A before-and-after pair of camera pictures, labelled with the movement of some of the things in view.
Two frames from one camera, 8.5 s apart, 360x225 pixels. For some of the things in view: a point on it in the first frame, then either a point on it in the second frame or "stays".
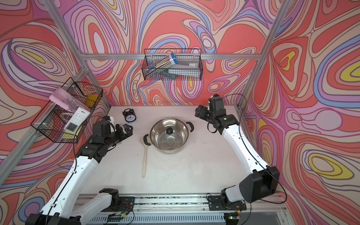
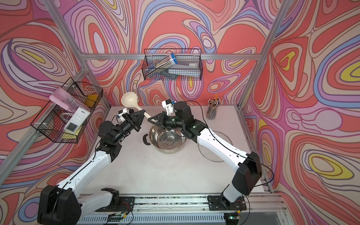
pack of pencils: (158, 67) stays
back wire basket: (173, 64) stays
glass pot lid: (169, 134) → (210, 154)
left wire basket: (69, 109) stays
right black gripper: (201, 111) → (161, 117)
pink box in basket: (62, 98) stays
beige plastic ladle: (145, 146) → (130, 98)
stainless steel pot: (169, 135) stays
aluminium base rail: (192, 209) stays
